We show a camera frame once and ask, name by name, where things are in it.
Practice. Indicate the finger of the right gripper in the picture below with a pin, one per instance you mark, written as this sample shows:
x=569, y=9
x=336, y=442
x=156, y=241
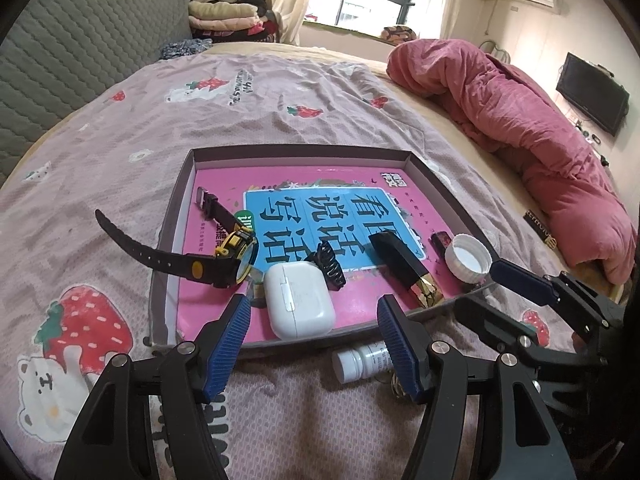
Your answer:
x=494, y=328
x=534, y=288

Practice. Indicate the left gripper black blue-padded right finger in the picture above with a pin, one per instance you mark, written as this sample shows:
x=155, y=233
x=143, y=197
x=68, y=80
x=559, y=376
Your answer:
x=516, y=437

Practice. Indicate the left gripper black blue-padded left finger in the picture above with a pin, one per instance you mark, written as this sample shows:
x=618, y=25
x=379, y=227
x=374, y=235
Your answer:
x=112, y=437

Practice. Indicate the white ribbed bottle cap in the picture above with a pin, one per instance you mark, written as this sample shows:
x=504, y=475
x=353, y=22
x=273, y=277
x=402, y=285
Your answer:
x=468, y=259

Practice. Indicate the black gold perfume bottle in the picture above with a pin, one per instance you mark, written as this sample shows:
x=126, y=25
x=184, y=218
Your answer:
x=407, y=268

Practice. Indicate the black hair clip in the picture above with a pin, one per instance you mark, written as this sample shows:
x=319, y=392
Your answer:
x=325, y=260

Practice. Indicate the white earbuds case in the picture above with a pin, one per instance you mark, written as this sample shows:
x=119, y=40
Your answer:
x=298, y=301

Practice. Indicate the black yellow wrist watch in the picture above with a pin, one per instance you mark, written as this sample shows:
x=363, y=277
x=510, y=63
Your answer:
x=225, y=265

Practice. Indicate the black gold labelled box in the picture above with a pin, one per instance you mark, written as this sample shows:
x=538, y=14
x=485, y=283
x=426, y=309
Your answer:
x=540, y=229

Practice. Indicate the pink crumpled duvet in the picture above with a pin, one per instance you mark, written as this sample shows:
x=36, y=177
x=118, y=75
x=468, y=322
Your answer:
x=506, y=113

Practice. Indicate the white pill bottle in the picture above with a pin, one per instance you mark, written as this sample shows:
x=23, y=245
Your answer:
x=362, y=362

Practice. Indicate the shallow grey cardboard tray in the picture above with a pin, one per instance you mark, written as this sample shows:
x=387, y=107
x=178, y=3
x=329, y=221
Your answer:
x=171, y=237

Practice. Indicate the strawberry print bed sheet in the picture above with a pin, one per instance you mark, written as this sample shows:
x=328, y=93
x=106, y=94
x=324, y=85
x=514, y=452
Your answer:
x=288, y=419

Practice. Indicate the pink blue children's book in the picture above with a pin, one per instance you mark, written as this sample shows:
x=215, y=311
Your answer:
x=293, y=208

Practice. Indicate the patterned bag on sill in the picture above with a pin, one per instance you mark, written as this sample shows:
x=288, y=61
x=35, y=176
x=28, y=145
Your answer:
x=397, y=34

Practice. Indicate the dark blue floral cloth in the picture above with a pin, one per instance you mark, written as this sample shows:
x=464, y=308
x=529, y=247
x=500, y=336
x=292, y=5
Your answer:
x=185, y=47

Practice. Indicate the stack of folded blankets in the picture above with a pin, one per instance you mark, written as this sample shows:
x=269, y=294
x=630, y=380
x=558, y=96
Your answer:
x=239, y=20

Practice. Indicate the grey quilted headboard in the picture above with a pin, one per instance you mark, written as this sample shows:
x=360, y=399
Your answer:
x=59, y=55

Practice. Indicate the black wall television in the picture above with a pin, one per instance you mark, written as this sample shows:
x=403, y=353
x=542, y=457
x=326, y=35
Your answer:
x=594, y=92

